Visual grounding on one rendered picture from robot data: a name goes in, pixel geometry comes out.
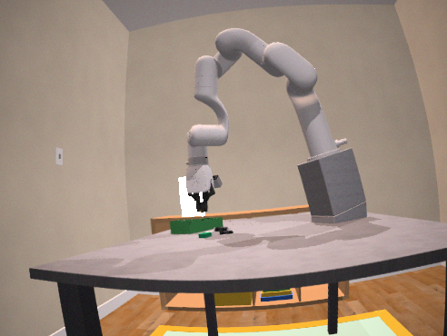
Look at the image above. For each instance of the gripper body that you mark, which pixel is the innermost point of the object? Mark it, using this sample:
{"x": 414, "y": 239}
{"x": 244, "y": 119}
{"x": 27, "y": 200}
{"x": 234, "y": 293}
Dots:
{"x": 198, "y": 178}

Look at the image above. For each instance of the green open-top bin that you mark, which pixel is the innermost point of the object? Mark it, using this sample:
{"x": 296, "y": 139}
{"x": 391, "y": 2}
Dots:
{"x": 195, "y": 225}

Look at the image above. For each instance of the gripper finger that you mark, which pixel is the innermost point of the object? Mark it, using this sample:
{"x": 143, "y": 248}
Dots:
{"x": 197, "y": 200}
{"x": 205, "y": 198}

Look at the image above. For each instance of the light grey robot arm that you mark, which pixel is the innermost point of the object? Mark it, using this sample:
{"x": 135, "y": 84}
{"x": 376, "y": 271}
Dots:
{"x": 276, "y": 56}

